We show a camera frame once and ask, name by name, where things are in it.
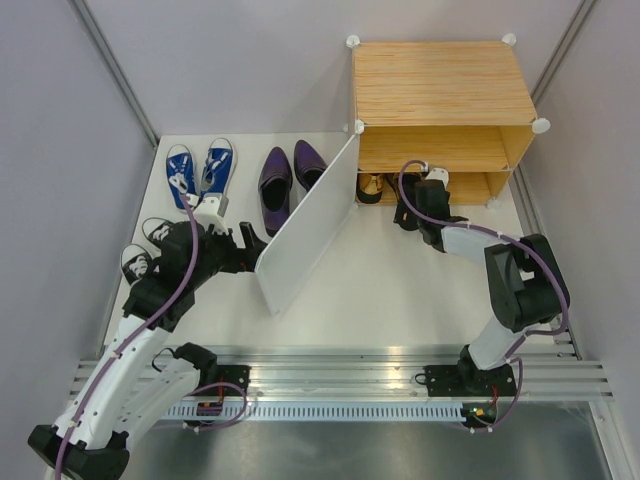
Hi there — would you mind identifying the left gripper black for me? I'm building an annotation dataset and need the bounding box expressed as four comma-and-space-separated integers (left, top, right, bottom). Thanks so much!
188, 221, 271, 288

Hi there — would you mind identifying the gold loafer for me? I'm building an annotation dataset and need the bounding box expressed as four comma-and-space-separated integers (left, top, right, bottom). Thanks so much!
385, 173, 421, 232
356, 172, 385, 205

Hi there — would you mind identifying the white cabinet door panel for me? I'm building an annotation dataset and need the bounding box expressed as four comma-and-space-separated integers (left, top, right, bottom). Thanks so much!
255, 135, 359, 316

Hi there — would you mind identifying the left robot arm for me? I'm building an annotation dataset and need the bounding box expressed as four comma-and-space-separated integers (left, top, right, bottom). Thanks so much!
28, 217, 266, 479

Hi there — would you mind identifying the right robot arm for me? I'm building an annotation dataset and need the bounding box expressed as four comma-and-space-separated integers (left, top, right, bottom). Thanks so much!
396, 174, 570, 395

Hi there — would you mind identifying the wooden shoe cabinet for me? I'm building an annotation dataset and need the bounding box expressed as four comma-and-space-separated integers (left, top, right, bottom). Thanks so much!
346, 34, 550, 205

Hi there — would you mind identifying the left purple pointed loafer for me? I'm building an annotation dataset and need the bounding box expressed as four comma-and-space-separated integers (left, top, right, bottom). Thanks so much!
258, 147, 293, 237

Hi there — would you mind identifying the purple pointed loafer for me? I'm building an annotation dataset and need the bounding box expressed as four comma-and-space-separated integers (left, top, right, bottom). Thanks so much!
294, 140, 327, 192
258, 147, 293, 237

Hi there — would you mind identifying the right blue canvas sneaker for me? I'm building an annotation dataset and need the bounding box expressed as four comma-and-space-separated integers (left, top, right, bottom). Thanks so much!
200, 137, 236, 198

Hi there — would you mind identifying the blue canvas sneaker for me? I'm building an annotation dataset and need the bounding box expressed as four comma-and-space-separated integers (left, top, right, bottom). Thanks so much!
165, 144, 197, 211
200, 137, 236, 198

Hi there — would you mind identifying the left blue canvas sneaker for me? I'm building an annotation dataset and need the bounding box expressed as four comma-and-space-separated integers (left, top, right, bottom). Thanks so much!
165, 144, 197, 211

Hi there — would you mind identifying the black white sneaker far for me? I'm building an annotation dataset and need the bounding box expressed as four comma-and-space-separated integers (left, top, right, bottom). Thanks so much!
142, 217, 174, 248

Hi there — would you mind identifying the black white sneaker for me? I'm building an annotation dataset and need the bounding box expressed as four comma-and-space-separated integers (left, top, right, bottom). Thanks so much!
120, 244, 153, 286
142, 217, 174, 248

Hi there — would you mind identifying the right purple pointed loafer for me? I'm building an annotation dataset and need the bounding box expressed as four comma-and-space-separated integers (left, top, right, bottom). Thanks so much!
294, 140, 327, 192

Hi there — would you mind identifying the black white sneaker near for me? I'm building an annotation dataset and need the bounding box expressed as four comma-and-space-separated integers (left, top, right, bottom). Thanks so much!
120, 244, 153, 286

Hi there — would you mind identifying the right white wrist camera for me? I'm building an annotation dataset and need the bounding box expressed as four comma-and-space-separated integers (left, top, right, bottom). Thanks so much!
424, 167, 450, 187

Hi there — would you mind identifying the aluminium rail base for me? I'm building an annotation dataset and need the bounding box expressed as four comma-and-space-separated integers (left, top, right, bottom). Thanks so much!
67, 344, 616, 401

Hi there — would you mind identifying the white slotted cable duct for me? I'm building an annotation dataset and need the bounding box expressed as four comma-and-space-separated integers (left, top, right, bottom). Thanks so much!
162, 401, 466, 423

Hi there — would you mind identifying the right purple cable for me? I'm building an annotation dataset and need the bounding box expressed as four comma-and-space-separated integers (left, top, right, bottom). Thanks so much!
397, 159, 572, 401

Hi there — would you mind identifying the purple cable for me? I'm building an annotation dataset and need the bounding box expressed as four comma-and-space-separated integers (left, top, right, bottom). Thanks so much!
54, 197, 201, 480
397, 159, 572, 401

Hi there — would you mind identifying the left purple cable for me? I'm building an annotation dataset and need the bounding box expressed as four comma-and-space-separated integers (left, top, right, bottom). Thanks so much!
54, 197, 201, 480

